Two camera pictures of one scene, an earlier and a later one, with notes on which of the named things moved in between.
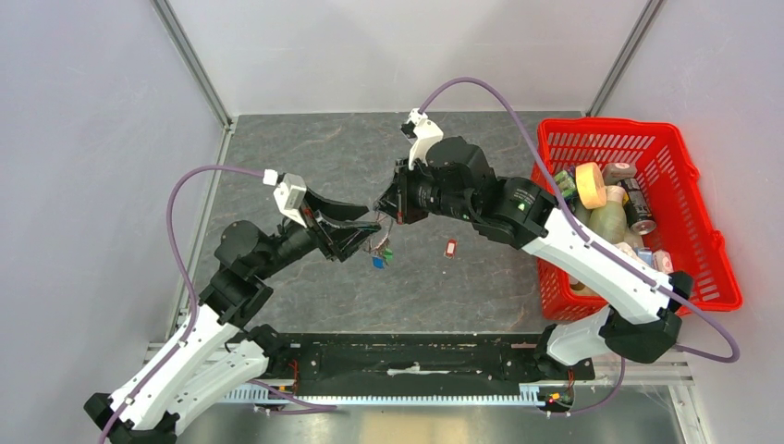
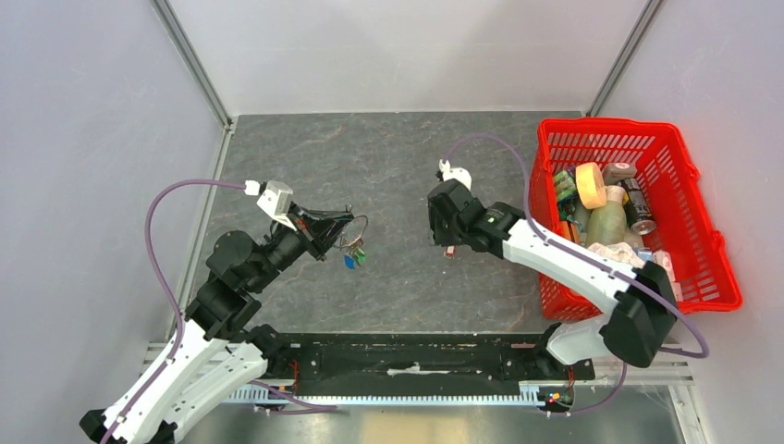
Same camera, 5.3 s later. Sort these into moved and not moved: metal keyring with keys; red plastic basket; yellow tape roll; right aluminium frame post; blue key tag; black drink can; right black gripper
Moved: right black gripper; blue key tag; metal keyring with keys
Not moved: yellow tape roll; right aluminium frame post; red plastic basket; black drink can
